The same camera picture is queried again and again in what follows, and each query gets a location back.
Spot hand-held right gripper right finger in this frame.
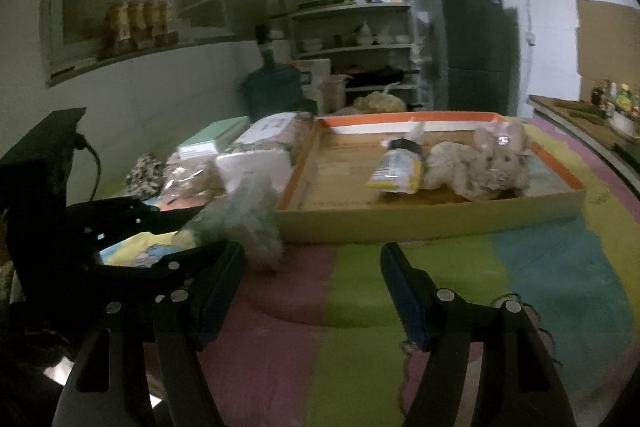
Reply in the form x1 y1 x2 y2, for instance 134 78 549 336
380 242 578 427

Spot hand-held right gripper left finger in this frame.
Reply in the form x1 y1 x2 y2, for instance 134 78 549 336
52 243 248 427

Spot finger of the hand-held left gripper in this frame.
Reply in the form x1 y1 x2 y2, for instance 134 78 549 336
87 241 236 304
65 196 201 254

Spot leopard print cloth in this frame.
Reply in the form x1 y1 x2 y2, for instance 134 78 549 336
124 152 166 198

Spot clear plastic bag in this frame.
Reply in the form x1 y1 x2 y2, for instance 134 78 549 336
160 157 226 202

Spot green floral tissue packet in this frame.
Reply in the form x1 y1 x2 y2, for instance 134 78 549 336
172 174 286 273

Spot cardboard box tray orange rim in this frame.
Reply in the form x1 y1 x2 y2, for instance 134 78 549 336
275 111 587 244

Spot yellow pouch with black cap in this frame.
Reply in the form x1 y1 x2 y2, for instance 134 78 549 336
367 127 427 195

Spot beige plush bunny toy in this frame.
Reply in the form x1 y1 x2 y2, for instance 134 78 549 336
472 121 533 196

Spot colourful printed mat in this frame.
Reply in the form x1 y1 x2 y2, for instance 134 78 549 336
95 117 636 427

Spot mint green box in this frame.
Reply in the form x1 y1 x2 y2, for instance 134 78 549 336
177 116 251 160

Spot floral tissue pack white label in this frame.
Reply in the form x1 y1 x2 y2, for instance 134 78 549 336
232 112 316 158

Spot orange liquid bottle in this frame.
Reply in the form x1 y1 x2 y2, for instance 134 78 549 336
141 0 158 48
105 0 127 55
125 0 144 50

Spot blue water jug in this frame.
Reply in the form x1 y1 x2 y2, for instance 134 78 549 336
243 57 311 120

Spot pale yellow bundle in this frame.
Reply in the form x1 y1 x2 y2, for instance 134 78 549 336
352 92 408 114

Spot white bag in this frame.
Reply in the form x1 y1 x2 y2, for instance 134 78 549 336
322 74 351 115

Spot black wok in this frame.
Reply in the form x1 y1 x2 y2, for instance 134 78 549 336
345 67 418 86

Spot black water jug pump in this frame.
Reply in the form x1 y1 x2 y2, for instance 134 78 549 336
255 24 273 58

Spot kitchen counter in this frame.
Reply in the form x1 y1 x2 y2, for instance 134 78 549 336
527 94 640 162

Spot dark grey fridge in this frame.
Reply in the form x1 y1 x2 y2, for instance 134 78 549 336
427 0 518 118

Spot white bowl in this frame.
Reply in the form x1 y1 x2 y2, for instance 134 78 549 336
610 109 640 136

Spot row of condiment bottles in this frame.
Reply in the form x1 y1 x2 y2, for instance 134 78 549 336
590 79 640 120

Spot white shelf rack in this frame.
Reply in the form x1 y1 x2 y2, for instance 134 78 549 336
285 0 421 108

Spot black cable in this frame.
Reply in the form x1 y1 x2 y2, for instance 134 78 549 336
75 134 103 202

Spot cardboard sheets on wall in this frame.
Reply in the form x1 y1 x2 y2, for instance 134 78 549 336
575 0 640 100

